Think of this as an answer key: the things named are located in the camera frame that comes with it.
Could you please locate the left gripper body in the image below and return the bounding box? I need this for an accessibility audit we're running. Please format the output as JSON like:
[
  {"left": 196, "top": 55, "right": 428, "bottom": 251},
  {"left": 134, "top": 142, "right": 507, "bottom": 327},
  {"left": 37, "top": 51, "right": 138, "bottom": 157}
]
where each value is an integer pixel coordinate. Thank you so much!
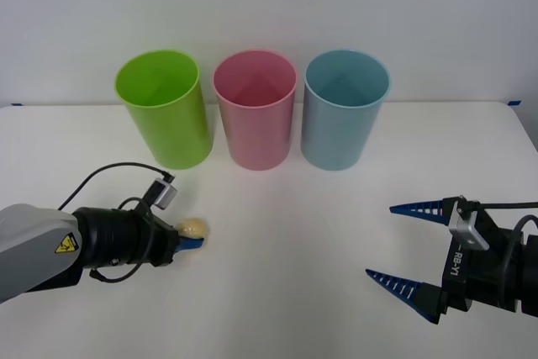
[{"left": 134, "top": 206, "right": 182, "bottom": 268}]

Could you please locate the green plastic bin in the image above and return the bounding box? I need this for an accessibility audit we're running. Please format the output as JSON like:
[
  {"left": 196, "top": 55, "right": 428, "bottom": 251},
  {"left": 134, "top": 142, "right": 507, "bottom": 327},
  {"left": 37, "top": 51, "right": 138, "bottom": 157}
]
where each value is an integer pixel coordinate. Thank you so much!
[{"left": 113, "top": 50, "right": 214, "bottom": 172}]

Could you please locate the pink plastic bin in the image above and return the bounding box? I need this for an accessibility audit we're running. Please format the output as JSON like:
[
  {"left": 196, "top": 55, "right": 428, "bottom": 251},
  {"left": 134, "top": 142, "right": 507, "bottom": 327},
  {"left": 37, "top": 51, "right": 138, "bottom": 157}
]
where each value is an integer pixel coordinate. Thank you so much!
[{"left": 212, "top": 50, "right": 299, "bottom": 172}]

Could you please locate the pale blue plastic bin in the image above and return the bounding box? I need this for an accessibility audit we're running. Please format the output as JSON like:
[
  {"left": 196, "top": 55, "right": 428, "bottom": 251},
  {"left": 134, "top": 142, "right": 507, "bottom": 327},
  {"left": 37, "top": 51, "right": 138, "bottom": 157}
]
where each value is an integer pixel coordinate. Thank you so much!
[{"left": 300, "top": 49, "right": 392, "bottom": 172}]

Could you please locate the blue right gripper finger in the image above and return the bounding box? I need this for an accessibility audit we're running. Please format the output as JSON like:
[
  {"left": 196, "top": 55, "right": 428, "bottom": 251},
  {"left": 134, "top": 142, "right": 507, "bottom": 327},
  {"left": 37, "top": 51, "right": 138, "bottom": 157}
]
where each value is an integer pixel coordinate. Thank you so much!
[
  {"left": 364, "top": 268, "right": 450, "bottom": 327},
  {"left": 388, "top": 195, "right": 462, "bottom": 228}
]

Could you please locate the small yellowish plastic bottle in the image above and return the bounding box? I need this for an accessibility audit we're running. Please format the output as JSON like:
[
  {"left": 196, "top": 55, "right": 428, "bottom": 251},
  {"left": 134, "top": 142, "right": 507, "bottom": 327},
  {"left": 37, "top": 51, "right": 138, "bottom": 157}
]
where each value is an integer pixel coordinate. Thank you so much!
[{"left": 175, "top": 217, "right": 211, "bottom": 251}]

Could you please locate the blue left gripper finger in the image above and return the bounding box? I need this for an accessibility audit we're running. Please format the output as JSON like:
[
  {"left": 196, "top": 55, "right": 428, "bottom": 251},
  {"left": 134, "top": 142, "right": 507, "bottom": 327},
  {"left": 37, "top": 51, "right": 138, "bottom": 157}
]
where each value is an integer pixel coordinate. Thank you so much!
[{"left": 177, "top": 237, "right": 208, "bottom": 252}]

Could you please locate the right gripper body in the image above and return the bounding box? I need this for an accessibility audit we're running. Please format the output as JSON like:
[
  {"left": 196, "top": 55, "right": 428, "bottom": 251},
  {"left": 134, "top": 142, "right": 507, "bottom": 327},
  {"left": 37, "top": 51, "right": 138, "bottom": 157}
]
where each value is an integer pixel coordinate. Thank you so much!
[{"left": 438, "top": 209, "right": 525, "bottom": 314}]

